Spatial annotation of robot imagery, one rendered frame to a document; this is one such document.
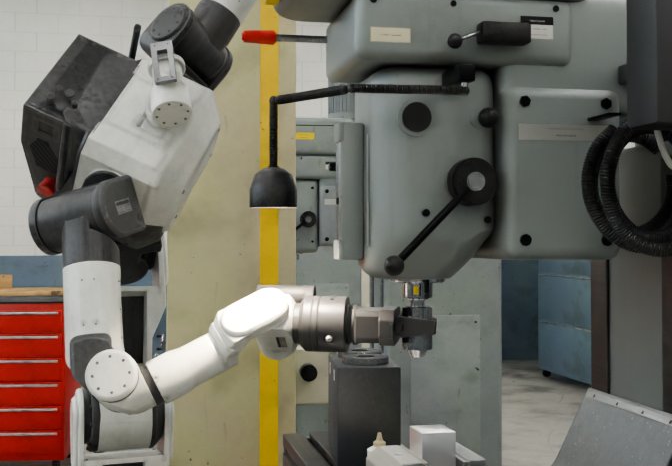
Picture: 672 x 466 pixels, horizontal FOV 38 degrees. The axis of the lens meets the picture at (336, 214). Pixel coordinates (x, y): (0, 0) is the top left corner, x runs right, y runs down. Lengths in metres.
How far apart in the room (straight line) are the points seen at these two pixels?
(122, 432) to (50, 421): 4.02
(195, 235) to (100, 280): 1.65
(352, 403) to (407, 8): 0.77
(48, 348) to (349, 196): 4.60
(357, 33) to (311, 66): 9.38
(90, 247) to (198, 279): 1.64
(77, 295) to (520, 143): 0.71
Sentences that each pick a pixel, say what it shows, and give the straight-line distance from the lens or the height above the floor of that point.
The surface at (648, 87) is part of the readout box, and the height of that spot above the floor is 1.56.
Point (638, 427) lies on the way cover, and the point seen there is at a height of 1.07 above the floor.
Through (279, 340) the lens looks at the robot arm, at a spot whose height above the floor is 1.21.
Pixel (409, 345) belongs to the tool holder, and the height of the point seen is 1.21.
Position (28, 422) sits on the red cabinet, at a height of 0.30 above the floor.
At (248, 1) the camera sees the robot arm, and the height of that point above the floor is 1.83.
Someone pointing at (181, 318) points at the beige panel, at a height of 1.11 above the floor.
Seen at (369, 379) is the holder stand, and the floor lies 1.11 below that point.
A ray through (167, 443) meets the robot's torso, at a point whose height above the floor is 0.96.
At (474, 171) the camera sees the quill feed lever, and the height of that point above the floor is 1.47.
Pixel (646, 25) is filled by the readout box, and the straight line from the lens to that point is 1.32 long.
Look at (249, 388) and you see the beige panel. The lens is 3.25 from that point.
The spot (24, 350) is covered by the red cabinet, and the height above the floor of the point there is 0.72.
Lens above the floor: 1.37
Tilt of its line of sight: 1 degrees up
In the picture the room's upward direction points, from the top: straight up
